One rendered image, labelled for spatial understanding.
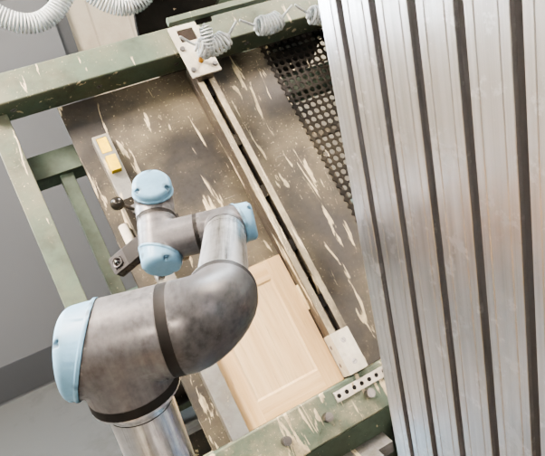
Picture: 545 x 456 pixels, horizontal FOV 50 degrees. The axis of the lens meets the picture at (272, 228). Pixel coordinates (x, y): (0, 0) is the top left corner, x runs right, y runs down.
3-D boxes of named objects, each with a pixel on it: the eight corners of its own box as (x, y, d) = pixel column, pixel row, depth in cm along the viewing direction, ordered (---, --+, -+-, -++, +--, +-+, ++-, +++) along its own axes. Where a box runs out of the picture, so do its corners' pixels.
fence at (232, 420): (230, 441, 158) (233, 441, 154) (91, 144, 178) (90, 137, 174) (246, 432, 159) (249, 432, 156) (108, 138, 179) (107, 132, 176)
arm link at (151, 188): (131, 204, 107) (128, 167, 112) (138, 236, 116) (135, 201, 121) (175, 199, 108) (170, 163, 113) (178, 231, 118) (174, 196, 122)
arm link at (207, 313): (256, 280, 65) (246, 185, 112) (158, 304, 65) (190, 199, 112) (279, 372, 68) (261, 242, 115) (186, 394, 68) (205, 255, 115)
